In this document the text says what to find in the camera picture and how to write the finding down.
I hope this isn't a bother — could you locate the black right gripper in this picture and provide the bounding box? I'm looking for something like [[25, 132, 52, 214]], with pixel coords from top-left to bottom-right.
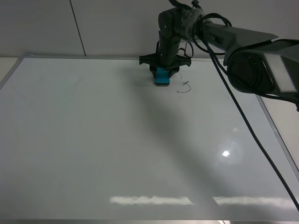
[[139, 31, 191, 79]]

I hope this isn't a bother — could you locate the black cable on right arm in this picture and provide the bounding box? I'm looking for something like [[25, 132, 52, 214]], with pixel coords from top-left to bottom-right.
[[168, 0, 299, 212]]

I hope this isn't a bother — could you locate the teal whiteboard eraser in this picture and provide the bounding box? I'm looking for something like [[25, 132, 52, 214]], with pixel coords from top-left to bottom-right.
[[154, 68, 170, 86]]

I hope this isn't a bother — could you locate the white whiteboard with aluminium frame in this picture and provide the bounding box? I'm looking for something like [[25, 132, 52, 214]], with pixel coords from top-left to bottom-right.
[[0, 58, 299, 223]]

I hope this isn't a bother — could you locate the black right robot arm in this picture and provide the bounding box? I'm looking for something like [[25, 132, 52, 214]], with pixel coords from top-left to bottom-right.
[[139, 3, 299, 105]]

